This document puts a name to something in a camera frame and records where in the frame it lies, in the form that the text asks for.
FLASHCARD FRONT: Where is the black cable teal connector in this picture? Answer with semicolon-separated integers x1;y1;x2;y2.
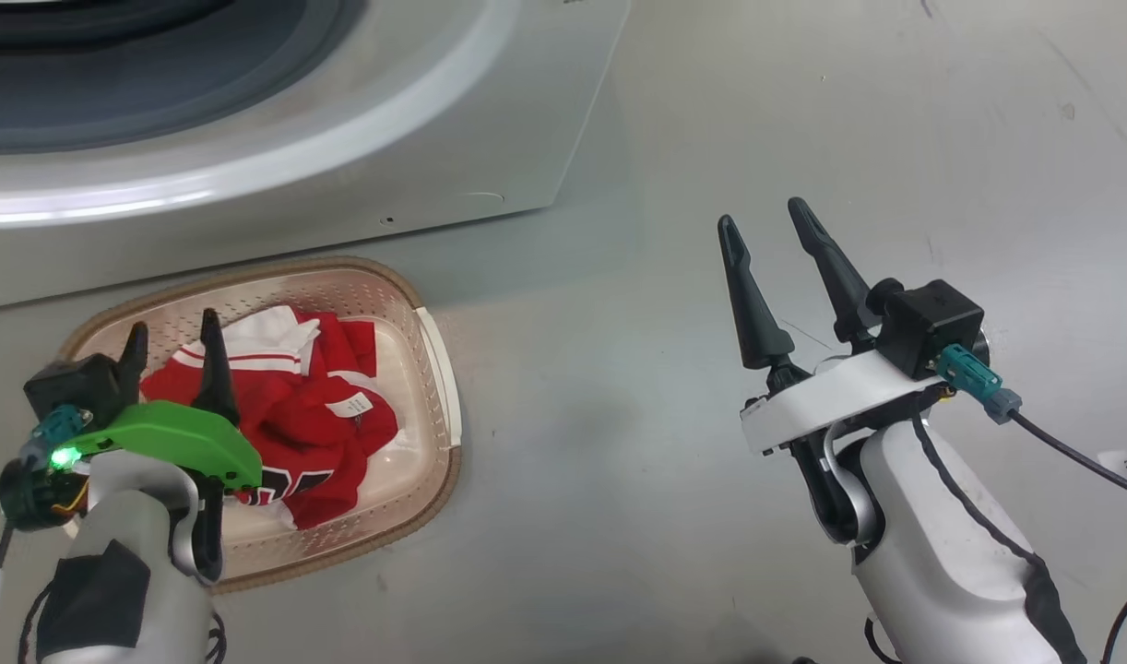
937;346;1127;499

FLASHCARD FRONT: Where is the red and white jersey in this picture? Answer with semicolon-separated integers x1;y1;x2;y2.
139;306;400;531

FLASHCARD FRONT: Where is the cream perforated laundry basket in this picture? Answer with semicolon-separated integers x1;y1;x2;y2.
58;256;463;593

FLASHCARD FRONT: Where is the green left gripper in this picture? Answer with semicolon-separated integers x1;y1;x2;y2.
73;309;263;577

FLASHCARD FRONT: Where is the white front-load washing machine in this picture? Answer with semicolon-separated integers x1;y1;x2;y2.
0;0;631;310

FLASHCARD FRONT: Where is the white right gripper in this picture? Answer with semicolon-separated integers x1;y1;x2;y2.
718;197;952;456

